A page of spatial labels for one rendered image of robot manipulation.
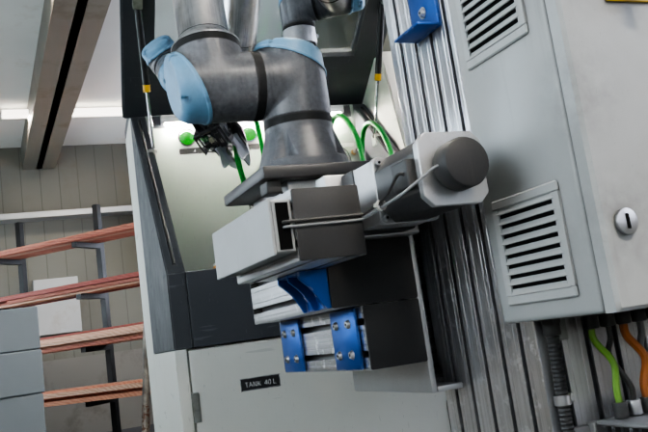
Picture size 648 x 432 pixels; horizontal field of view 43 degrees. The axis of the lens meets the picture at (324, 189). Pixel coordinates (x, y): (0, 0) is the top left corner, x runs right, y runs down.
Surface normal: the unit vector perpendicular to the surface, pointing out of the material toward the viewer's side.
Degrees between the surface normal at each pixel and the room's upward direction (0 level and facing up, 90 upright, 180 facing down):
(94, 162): 90
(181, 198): 90
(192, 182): 90
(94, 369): 90
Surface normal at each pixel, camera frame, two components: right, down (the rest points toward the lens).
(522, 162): -0.92, 0.06
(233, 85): 0.33, 0.05
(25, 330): 0.38, -0.21
